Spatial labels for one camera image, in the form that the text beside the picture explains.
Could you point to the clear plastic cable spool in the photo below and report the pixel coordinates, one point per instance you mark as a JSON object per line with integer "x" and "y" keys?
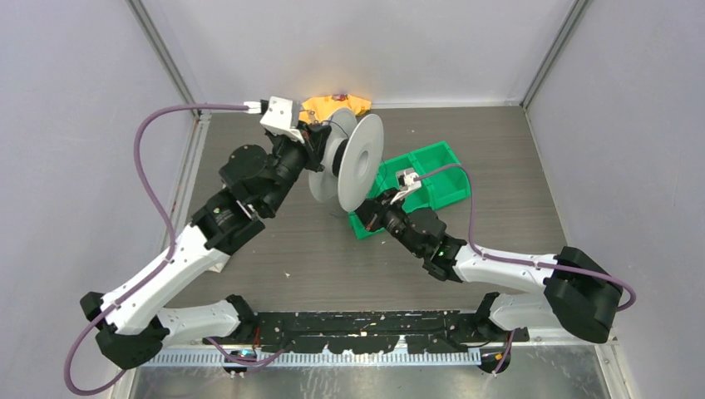
{"x": 352, "y": 159}

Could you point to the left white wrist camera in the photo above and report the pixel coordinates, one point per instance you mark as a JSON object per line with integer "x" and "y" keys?
{"x": 279, "y": 116}

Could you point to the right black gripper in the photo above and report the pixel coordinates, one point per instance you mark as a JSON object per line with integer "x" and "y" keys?
{"x": 372, "y": 211}

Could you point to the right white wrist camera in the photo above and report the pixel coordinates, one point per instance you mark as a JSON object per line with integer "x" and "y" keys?
{"x": 408, "y": 181}

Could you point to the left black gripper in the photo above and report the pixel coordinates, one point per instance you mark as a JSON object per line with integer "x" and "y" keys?
{"x": 317, "y": 135}

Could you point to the green three-compartment bin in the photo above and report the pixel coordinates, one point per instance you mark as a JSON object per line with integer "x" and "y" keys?
{"x": 438, "y": 191}

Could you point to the slotted metal rail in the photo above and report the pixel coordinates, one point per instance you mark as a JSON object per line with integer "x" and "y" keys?
{"x": 396, "y": 357}

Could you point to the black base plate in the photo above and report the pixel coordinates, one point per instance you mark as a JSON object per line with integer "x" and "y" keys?
{"x": 443, "y": 331}

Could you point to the yellow printed cloth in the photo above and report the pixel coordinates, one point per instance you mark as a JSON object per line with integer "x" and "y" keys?
{"x": 320, "y": 108}

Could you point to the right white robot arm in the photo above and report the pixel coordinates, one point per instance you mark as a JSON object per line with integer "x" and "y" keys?
{"x": 567, "y": 290}

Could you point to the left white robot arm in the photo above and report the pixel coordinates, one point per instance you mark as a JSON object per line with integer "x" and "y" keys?
{"x": 133, "y": 323}

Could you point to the white floral cloth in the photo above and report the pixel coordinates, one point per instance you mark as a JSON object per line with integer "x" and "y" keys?
{"x": 218, "y": 265}

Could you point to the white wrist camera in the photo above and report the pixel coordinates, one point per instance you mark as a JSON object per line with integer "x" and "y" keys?
{"x": 279, "y": 116}
{"x": 408, "y": 181}

